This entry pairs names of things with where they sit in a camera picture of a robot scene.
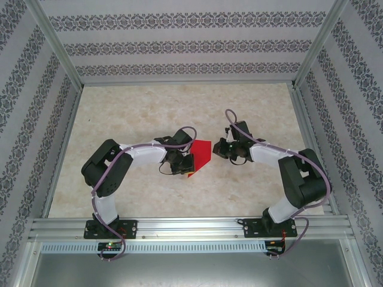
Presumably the red square paper sheet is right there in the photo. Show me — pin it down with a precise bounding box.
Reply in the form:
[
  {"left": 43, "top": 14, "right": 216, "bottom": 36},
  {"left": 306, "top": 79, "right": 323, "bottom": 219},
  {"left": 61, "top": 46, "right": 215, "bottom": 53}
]
[{"left": 187, "top": 139, "right": 212, "bottom": 179}]

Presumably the aluminium mounting rail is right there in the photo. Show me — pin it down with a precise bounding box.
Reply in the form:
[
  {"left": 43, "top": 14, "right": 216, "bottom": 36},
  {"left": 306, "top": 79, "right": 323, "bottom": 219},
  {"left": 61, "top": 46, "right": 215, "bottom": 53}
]
[{"left": 28, "top": 216, "right": 355, "bottom": 242}]

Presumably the slotted grey cable duct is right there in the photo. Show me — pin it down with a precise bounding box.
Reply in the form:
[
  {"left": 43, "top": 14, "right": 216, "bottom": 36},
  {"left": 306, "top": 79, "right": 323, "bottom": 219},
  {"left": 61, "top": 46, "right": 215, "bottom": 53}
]
[{"left": 40, "top": 241, "right": 267, "bottom": 254}]

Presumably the aluminium frame post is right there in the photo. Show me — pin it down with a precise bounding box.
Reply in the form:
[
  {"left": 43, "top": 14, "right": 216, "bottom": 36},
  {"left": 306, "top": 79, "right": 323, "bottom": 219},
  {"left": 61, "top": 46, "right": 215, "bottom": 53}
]
[
  {"left": 293, "top": 0, "right": 350, "bottom": 89},
  {"left": 25, "top": 0, "right": 84, "bottom": 89}
]

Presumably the aluminium table side rail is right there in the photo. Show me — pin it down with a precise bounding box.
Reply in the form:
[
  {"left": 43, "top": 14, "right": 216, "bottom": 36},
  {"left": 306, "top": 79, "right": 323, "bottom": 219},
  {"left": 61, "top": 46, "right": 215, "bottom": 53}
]
[
  {"left": 288, "top": 83, "right": 341, "bottom": 216},
  {"left": 40, "top": 85, "right": 84, "bottom": 219}
]

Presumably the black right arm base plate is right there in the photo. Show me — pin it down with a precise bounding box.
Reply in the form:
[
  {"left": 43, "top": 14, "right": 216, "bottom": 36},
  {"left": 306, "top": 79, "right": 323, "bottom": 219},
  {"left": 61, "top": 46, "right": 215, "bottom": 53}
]
[{"left": 242, "top": 217, "right": 299, "bottom": 239}]

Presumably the aluminium frame cross beam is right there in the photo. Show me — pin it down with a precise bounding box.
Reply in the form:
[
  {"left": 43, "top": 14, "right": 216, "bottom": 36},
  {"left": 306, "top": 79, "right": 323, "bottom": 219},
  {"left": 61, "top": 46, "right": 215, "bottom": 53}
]
[{"left": 80, "top": 79, "right": 296, "bottom": 87}]

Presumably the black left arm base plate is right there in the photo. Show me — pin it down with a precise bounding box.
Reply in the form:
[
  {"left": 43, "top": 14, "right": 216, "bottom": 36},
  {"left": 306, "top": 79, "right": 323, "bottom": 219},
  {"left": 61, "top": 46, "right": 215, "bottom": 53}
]
[{"left": 83, "top": 219, "right": 138, "bottom": 240}]

